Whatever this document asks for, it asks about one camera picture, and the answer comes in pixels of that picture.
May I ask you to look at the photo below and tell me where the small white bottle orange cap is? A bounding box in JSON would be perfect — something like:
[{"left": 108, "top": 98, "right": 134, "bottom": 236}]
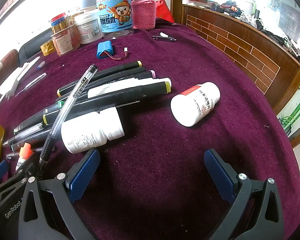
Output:
[{"left": 15, "top": 142, "right": 32, "bottom": 172}]

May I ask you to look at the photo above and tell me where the white power adapter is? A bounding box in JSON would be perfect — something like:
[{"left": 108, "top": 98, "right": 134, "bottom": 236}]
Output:
[{"left": 0, "top": 62, "right": 24, "bottom": 112}]

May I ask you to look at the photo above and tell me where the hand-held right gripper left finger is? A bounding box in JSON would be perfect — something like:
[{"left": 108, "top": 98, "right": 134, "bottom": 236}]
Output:
[{"left": 18, "top": 149, "right": 101, "bottom": 240}]

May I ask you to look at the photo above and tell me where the maroon tablecloth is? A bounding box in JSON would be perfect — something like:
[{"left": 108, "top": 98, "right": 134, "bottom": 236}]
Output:
[{"left": 0, "top": 22, "right": 300, "bottom": 240}]

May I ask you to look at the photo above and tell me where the black marker yellow end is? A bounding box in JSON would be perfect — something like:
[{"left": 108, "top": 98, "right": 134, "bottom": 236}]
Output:
[{"left": 57, "top": 60, "right": 143, "bottom": 97}]

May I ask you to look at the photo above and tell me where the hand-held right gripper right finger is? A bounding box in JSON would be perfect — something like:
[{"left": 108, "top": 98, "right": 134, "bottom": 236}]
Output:
[{"left": 204, "top": 149, "right": 285, "bottom": 240}]

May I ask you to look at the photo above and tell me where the capped clear gel pen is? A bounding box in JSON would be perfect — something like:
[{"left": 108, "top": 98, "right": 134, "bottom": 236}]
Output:
[{"left": 2, "top": 126, "right": 52, "bottom": 147}]

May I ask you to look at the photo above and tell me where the white plastic tub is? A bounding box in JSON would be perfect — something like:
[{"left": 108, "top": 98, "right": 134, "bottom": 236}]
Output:
[{"left": 74, "top": 11, "right": 104, "bottom": 45}]

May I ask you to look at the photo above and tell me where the clear jar blue cartoon label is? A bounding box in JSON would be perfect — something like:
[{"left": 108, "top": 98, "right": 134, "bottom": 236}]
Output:
[{"left": 96, "top": 0, "right": 135, "bottom": 39}]

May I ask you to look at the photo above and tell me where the black marker green end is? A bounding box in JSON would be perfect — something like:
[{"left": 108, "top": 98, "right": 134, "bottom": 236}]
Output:
[{"left": 46, "top": 99, "right": 66, "bottom": 113}]

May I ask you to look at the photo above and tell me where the clear jar red lid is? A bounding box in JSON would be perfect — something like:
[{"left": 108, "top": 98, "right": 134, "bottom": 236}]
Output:
[{"left": 50, "top": 12, "right": 74, "bottom": 34}]

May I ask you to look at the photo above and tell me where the green bamboo wall sticker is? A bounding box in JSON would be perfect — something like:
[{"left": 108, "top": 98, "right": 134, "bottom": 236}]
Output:
[{"left": 277, "top": 85, "right": 300, "bottom": 137}]

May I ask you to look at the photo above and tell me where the gold tape roll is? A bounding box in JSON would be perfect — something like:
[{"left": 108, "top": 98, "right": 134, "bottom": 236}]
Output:
[{"left": 40, "top": 40, "right": 56, "bottom": 56}]

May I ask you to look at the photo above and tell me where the white bottle red label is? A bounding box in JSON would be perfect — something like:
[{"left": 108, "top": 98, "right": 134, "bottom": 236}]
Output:
[{"left": 170, "top": 82, "right": 221, "bottom": 127}]

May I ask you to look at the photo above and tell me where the black marker pink end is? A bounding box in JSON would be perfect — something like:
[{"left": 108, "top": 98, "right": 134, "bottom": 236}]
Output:
[{"left": 90, "top": 70, "right": 157, "bottom": 90}]

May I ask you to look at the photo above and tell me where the pile of assorted clutter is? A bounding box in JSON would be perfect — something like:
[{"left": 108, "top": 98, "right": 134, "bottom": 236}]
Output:
[{"left": 215, "top": 0, "right": 300, "bottom": 58}]

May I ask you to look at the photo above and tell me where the clear gel pen black grip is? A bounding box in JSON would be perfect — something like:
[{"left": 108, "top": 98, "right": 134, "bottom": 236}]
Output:
[{"left": 36, "top": 64, "right": 98, "bottom": 178}]

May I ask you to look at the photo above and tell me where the metal nail clipper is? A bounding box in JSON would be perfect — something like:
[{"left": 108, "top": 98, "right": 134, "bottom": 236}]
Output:
[{"left": 152, "top": 32, "right": 177, "bottom": 42}]

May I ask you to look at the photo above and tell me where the clear pen refill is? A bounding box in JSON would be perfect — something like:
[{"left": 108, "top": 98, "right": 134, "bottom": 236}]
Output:
[{"left": 15, "top": 72, "right": 47, "bottom": 97}]

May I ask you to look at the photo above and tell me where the wooden brick-pattern counter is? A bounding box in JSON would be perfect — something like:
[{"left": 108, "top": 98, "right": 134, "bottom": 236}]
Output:
[{"left": 181, "top": 4, "right": 300, "bottom": 108}]

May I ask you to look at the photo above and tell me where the black leather sofa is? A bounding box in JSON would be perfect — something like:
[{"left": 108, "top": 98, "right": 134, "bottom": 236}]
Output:
[{"left": 19, "top": 27, "right": 53, "bottom": 65}]

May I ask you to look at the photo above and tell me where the white bottle ribbed cap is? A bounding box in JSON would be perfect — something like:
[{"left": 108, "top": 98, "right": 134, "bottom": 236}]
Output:
[{"left": 61, "top": 107, "right": 125, "bottom": 154}]

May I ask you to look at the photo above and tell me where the blue battery pack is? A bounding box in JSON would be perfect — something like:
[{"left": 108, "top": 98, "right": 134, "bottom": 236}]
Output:
[{"left": 97, "top": 41, "right": 130, "bottom": 61}]

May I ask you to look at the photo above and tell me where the amber clear plastic jar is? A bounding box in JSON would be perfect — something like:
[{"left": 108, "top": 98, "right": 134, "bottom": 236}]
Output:
[{"left": 51, "top": 26, "right": 81, "bottom": 56}]

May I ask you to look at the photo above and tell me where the blue and white cup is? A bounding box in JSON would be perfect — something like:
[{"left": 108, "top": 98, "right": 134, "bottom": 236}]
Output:
[{"left": 80, "top": 0, "right": 97, "bottom": 10}]

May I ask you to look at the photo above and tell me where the white paper sheet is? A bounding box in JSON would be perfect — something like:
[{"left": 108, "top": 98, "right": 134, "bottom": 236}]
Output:
[{"left": 19, "top": 56, "right": 41, "bottom": 73}]

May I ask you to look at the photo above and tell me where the pink thermos knitted sleeve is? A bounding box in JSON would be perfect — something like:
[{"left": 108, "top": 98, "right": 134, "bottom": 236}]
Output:
[{"left": 131, "top": 0, "right": 157, "bottom": 30}]

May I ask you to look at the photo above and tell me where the black marker light blue end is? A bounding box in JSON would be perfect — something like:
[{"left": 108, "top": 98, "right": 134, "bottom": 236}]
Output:
[{"left": 10, "top": 132, "right": 54, "bottom": 153}]

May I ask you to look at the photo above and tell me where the brown sofa chair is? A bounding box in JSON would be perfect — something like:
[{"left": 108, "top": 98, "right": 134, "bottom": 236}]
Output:
[{"left": 0, "top": 49, "right": 20, "bottom": 93}]

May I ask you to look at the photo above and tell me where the red plastic bag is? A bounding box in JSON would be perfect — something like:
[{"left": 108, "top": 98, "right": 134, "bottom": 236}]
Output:
[{"left": 155, "top": 0, "right": 175, "bottom": 23}]

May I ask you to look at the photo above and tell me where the black marker lime end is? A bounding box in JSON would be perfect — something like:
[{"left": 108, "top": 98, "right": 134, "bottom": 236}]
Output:
[{"left": 42, "top": 81, "right": 172, "bottom": 125}]

